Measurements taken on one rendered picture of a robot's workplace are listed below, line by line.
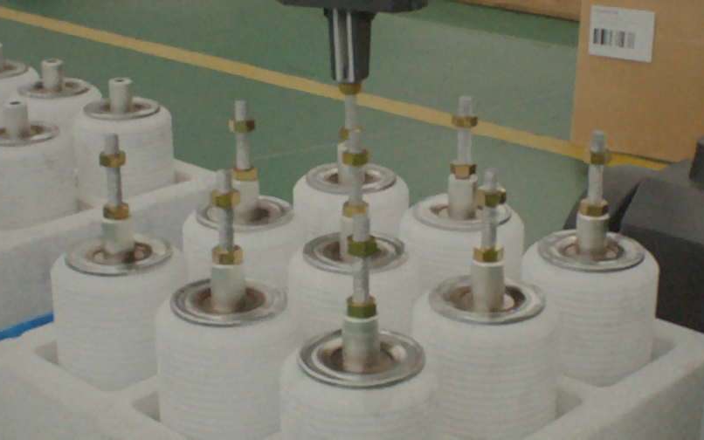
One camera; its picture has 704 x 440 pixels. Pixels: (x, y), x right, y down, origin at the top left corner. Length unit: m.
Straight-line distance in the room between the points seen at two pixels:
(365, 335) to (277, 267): 0.23
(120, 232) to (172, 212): 0.36
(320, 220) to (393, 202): 0.06
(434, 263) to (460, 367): 0.17
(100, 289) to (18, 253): 0.29
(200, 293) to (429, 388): 0.19
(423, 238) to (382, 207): 0.08
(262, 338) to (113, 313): 0.13
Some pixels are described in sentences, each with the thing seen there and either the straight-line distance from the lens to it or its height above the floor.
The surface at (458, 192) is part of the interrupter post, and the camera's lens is 0.98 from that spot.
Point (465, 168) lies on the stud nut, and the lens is 0.97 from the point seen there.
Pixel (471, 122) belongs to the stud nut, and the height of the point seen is 0.33.
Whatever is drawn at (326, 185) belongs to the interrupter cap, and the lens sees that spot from 1.05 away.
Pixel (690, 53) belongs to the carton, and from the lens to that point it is 1.96.
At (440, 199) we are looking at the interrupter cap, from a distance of 1.02.
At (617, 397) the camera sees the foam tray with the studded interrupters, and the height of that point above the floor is 0.18.
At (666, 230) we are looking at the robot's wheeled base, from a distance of 1.20.
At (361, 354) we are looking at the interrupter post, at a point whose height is 0.26.
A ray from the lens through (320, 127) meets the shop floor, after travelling 2.13.
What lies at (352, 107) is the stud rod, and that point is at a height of 0.31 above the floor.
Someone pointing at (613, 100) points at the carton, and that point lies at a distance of 2.02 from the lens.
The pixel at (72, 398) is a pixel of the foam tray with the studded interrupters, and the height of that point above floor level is 0.18.
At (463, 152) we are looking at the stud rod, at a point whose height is 0.30.
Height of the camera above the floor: 0.59
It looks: 20 degrees down
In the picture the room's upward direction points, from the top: straight up
